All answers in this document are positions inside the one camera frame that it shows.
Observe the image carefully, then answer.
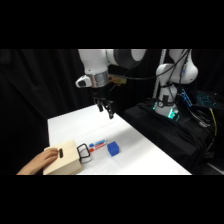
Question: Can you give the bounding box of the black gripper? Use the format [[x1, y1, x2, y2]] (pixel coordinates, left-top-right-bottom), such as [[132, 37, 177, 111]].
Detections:
[[91, 85, 116, 120]]

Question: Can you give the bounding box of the light wooden box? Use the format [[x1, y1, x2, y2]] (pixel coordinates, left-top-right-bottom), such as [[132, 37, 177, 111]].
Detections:
[[42, 138, 85, 176]]

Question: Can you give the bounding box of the person's bare forearm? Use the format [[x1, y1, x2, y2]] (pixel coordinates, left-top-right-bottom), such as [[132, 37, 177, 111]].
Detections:
[[16, 159, 43, 176]]

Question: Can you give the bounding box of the blue cube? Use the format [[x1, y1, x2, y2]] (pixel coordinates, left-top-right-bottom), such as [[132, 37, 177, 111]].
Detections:
[[106, 141, 121, 157]]

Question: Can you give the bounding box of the person's bare hand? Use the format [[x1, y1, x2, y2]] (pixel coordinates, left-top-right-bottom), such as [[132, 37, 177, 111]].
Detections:
[[34, 147, 60, 168]]

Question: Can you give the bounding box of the tan wrist connector block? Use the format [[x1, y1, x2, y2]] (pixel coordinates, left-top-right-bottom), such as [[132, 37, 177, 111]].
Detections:
[[108, 74, 128, 86]]

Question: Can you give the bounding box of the blue capped white marker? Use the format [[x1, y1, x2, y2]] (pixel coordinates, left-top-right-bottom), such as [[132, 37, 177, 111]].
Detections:
[[88, 139, 109, 149]]

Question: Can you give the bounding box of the red capped white marker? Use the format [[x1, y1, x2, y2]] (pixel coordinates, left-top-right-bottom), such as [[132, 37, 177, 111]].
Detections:
[[87, 143, 108, 154]]

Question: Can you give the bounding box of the small green light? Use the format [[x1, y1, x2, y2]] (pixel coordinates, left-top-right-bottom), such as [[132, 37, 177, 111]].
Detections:
[[166, 108, 180, 120]]

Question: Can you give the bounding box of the black curtain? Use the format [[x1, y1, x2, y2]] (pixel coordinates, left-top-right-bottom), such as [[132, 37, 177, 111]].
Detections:
[[0, 49, 224, 176]]

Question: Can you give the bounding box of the black cloth covered stand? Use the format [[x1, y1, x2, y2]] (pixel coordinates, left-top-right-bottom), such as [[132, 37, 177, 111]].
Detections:
[[122, 98, 224, 176]]

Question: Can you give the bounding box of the blue backlit keyboard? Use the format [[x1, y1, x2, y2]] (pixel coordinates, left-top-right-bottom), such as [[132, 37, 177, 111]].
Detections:
[[195, 90, 220, 108]]

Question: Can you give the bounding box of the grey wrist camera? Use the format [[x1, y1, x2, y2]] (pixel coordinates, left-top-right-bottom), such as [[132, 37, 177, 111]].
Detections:
[[74, 74, 94, 89]]

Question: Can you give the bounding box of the black wire frame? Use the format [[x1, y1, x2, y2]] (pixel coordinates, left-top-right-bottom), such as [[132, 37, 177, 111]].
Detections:
[[76, 142, 95, 165]]

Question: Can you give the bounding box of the yellow cable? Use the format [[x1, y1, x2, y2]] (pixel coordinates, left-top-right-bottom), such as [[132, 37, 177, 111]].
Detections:
[[207, 105, 220, 138]]

